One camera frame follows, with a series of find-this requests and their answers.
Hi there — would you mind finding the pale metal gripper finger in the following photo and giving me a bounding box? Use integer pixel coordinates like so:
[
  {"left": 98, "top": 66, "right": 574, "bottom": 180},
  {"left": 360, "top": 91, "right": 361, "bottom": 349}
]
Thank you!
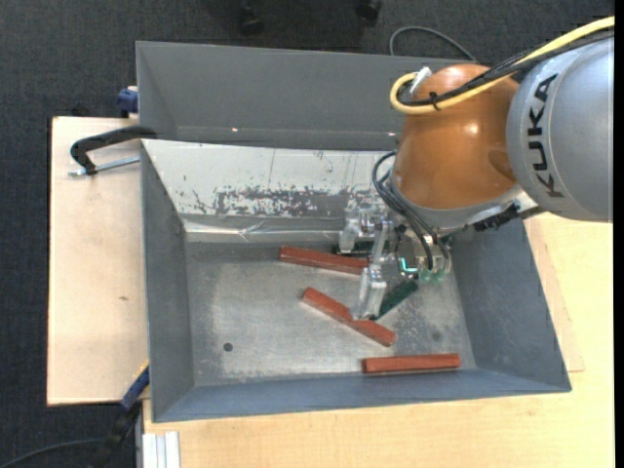
[
  {"left": 339, "top": 211, "right": 379, "bottom": 255},
  {"left": 351, "top": 262, "right": 389, "bottom": 322}
]

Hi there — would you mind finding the dark green flat block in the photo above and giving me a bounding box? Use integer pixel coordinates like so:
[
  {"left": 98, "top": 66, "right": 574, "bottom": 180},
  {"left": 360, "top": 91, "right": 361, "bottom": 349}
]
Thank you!
[{"left": 373, "top": 279, "right": 420, "bottom": 321}]

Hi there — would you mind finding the red-brown flat block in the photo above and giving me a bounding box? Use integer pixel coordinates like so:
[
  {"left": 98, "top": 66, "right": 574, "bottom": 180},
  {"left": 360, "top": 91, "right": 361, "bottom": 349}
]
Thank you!
[
  {"left": 298, "top": 287, "right": 398, "bottom": 349},
  {"left": 361, "top": 353, "right": 462, "bottom": 374},
  {"left": 277, "top": 245, "right": 371, "bottom": 277}
]

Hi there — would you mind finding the grey metal bin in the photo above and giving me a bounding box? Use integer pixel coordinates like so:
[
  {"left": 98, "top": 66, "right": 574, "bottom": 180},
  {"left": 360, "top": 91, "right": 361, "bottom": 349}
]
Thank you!
[{"left": 135, "top": 40, "right": 572, "bottom": 423}]

